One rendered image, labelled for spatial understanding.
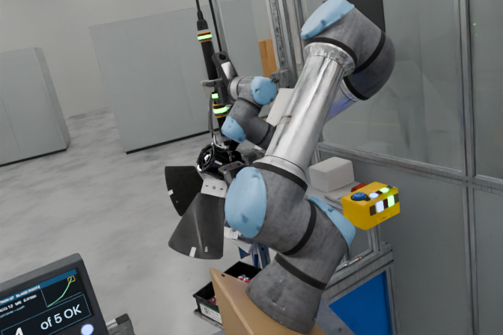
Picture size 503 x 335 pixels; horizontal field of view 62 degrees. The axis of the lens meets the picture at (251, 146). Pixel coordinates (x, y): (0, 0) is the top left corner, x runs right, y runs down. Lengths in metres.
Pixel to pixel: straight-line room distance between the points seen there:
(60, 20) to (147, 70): 6.97
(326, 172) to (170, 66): 5.31
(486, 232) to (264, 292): 1.10
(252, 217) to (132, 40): 6.29
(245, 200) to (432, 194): 1.19
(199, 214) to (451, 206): 0.96
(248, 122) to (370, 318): 0.85
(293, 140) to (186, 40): 6.28
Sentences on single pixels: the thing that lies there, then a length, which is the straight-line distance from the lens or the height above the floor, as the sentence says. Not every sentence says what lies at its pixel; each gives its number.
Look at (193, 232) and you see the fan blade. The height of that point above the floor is 1.00.
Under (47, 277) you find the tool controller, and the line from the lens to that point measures 1.00.
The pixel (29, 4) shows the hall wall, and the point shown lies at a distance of 13.76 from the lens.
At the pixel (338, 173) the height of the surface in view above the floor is 0.94.
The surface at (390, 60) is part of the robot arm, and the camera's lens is 0.98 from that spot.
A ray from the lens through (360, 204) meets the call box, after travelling 1.36.
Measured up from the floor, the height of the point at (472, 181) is 0.99.
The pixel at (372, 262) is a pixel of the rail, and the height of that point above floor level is 0.84.
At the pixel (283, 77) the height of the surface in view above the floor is 1.40.
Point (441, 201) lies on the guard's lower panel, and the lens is 1.82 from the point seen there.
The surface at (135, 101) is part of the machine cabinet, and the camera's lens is 6.98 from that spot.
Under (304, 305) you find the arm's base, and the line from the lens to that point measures 0.85.
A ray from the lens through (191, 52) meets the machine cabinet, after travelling 7.05.
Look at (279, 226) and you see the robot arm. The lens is 0.77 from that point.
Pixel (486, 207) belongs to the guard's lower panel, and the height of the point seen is 0.89.
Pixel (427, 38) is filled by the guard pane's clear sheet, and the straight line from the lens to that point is 1.67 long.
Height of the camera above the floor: 1.67
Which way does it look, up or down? 16 degrees down
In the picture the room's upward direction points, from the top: 11 degrees counter-clockwise
